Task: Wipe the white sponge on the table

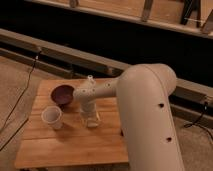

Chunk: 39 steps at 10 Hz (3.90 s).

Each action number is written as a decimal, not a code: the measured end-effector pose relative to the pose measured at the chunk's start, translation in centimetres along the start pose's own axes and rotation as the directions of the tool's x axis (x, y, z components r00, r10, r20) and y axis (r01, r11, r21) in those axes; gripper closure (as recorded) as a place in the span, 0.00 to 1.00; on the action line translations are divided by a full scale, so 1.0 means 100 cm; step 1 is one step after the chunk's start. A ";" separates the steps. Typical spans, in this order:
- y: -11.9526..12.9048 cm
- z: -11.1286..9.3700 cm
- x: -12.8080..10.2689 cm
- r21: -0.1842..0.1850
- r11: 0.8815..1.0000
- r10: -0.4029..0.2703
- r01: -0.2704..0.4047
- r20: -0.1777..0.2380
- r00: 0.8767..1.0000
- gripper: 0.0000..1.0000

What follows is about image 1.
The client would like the purple bowl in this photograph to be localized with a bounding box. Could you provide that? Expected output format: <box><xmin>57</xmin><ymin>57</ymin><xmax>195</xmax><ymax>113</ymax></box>
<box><xmin>50</xmin><ymin>85</ymin><xmax>74</xmax><ymax>106</ymax></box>

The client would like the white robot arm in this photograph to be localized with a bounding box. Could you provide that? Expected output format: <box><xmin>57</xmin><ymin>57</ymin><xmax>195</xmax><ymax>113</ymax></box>
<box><xmin>73</xmin><ymin>64</ymin><xmax>185</xmax><ymax>171</ymax></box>

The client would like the white plastic cup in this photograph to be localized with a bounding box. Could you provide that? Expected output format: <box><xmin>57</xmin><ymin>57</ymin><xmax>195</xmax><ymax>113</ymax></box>
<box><xmin>41</xmin><ymin>106</ymin><xmax>63</xmax><ymax>130</ymax></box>

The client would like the black cable on floor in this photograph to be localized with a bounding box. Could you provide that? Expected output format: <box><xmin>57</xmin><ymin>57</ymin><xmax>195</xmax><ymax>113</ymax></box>
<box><xmin>0</xmin><ymin>50</ymin><xmax>42</xmax><ymax>152</ymax></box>

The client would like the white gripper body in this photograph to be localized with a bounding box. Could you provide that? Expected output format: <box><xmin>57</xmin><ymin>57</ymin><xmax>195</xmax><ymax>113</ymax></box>
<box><xmin>80</xmin><ymin>101</ymin><xmax>97</xmax><ymax>118</ymax></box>

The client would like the white sponge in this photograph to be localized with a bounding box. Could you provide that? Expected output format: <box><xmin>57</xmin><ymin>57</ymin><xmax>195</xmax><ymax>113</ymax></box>
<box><xmin>85</xmin><ymin>117</ymin><xmax>100</xmax><ymax>128</ymax></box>

